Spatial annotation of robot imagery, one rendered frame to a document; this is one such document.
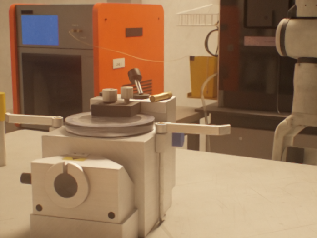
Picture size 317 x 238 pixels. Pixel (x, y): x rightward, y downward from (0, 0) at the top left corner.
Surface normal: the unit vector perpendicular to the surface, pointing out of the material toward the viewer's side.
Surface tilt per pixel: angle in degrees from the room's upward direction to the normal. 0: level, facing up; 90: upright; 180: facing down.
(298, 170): 0
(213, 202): 0
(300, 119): 79
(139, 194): 90
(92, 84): 90
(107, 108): 90
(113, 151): 90
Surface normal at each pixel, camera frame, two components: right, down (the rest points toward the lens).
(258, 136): -0.48, 0.16
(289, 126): -0.53, -0.04
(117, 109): -0.28, 0.18
